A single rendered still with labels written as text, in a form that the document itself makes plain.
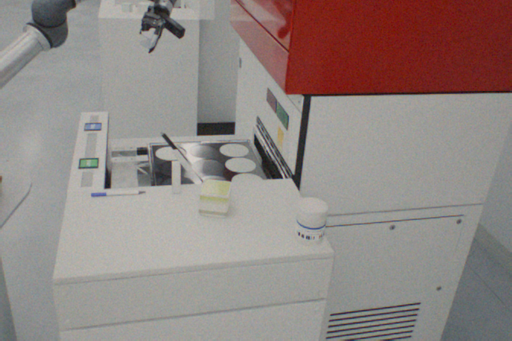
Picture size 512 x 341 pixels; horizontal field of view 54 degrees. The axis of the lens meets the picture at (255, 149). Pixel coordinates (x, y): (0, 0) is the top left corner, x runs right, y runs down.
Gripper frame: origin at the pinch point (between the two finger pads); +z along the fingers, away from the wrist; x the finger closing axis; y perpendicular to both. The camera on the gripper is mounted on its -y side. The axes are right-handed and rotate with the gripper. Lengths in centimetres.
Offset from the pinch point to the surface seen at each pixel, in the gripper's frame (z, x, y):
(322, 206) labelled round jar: 72, 44, -54
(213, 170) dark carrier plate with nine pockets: 45, 3, -32
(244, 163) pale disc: 38, 3, -42
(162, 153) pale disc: 38.7, -5.7, -15.2
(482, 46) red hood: 16, 61, -91
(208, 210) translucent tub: 73, 27, -31
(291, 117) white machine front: 38, 31, -47
